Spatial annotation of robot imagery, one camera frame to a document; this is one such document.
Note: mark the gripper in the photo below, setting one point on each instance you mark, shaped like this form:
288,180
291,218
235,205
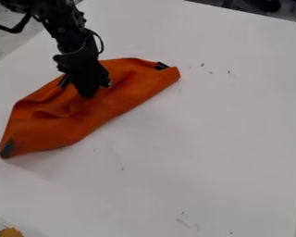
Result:
82,66

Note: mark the orange cloth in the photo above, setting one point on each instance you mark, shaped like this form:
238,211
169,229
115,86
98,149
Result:
84,111

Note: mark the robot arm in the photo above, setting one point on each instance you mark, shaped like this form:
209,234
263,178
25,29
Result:
64,21

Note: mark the yellow toy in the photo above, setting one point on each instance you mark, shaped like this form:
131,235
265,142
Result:
10,232

